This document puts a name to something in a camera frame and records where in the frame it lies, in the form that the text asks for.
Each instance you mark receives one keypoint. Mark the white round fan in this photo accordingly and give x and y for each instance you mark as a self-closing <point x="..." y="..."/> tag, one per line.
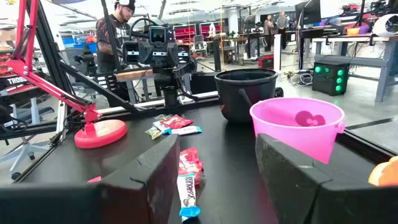
<point x="384" y="26"/>

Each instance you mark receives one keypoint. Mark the white post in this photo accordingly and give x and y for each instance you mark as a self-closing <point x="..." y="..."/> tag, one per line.
<point x="277" y="53"/>

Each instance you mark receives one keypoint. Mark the red Skittles candy pack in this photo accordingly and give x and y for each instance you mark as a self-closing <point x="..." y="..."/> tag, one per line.
<point x="189" y="161"/>
<point x="175" y="122"/>
<point x="94" y="179"/>

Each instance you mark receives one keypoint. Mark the red storage shelf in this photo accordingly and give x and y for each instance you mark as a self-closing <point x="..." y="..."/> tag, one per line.
<point x="183" y="32"/>

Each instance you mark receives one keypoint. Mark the black jack-o-lantern bucket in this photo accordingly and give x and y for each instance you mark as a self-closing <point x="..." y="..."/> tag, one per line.
<point x="236" y="93"/>

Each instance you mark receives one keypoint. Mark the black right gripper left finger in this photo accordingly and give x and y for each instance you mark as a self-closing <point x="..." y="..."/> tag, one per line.
<point x="140" y="186"/>

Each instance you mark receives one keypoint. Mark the red black tool case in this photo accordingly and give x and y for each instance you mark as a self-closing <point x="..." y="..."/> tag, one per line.
<point x="265" y="62"/>

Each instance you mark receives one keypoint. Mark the person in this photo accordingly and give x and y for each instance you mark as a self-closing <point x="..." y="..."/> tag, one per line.
<point x="269" y="31"/>
<point x="109" y="37"/>
<point x="282" y="28"/>

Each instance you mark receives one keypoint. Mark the black computer green lights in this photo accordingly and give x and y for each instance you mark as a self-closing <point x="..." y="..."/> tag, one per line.
<point x="326" y="81"/>

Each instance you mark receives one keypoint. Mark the clear bag green candy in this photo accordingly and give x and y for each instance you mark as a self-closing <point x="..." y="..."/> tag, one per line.
<point x="154" y="132"/>

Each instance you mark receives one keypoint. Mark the grey metal workbench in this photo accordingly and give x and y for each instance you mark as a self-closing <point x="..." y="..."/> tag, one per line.
<point x="348" y="60"/>

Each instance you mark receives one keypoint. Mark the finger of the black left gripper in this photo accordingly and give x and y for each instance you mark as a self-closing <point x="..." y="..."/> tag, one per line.
<point x="184" y="57"/>
<point x="131" y="53"/>

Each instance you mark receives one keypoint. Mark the blue storage bin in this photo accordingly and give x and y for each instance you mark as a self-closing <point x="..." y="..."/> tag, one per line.
<point x="87" y="47"/>

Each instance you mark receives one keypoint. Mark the pink plastic bucket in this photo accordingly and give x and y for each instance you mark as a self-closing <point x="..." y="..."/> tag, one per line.
<point x="311" y="143"/>

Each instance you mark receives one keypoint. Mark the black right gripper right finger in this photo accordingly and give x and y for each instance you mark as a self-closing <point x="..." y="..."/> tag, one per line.
<point x="295" y="193"/>

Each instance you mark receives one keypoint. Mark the red stand round base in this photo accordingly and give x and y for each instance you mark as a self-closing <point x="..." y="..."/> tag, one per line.
<point x="101" y="133"/>

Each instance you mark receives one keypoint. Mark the white base office chair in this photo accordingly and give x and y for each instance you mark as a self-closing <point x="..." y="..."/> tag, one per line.
<point x="34" y="113"/>

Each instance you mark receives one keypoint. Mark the orange plastic bucket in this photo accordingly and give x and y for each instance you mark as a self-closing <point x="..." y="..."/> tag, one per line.
<point x="385" y="174"/>

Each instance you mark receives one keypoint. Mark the white blue Hershey's bar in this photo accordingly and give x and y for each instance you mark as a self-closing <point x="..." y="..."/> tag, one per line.
<point x="186" y="193"/>
<point x="186" y="130"/>

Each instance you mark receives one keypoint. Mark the black monitor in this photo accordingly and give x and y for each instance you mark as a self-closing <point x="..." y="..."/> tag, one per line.
<point x="308" y="12"/>

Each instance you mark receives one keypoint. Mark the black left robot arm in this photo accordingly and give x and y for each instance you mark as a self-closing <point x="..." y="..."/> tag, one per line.
<point x="169" y="81"/>

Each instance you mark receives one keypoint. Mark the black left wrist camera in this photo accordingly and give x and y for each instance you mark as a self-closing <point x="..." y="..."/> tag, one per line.
<point x="158" y="35"/>

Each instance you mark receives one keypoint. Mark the wooden top table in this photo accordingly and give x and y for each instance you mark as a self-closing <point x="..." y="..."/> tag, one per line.
<point x="133" y="74"/>

